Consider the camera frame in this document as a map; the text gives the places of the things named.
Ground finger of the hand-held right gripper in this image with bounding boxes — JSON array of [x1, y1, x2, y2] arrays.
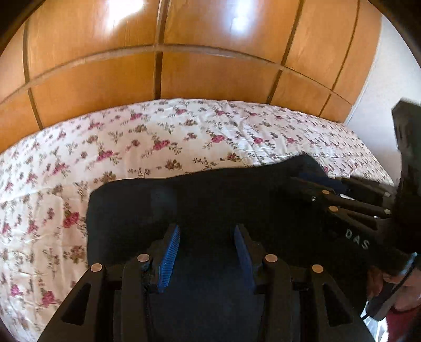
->
[[340, 177, 399, 206], [289, 176, 393, 227]]

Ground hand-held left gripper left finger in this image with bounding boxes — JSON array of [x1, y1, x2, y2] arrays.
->
[[38, 224, 181, 342]]

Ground black strap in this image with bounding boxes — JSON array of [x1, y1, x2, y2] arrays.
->
[[360, 253, 420, 322]]

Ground black pants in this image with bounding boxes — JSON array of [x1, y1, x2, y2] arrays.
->
[[86, 154, 374, 342]]

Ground person's right hand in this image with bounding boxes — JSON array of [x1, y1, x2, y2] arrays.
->
[[368, 261, 421, 312]]

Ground floral bedspread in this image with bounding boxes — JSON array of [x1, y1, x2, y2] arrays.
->
[[0, 98, 397, 342]]

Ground wooden wardrobe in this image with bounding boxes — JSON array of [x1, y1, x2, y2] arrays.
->
[[0, 0, 383, 153]]

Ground person's red clothing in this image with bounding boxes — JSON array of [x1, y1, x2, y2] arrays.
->
[[385, 306, 421, 342]]

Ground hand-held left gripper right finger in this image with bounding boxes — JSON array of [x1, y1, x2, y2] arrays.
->
[[233, 224, 375, 342]]

